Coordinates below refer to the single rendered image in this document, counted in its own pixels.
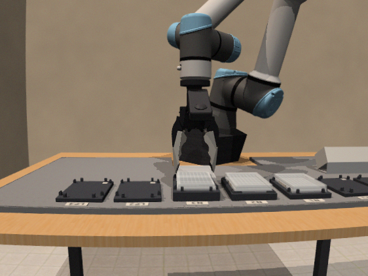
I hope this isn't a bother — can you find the black l-shaped nest locator rail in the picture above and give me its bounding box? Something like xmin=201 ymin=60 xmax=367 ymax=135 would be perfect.
xmin=221 ymin=177 xmax=277 ymax=201

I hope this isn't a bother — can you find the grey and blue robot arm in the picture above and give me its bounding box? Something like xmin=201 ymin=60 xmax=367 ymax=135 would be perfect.
xmin=167 ymin=0 xmax=306 ymax=134

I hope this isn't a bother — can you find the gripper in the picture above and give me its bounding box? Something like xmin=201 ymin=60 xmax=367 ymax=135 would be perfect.
xmin=172 ymin=79 xmax=219 ymax=173

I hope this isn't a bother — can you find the beige operator button panel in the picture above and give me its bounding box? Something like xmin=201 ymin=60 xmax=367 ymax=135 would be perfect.
xmin=314 ymin=147 xmax=368 ymax=174

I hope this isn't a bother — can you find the clear plastic lid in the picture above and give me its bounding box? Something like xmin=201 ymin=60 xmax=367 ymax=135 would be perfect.
xmin=177 ymin=165 xmax=216 ymax=181

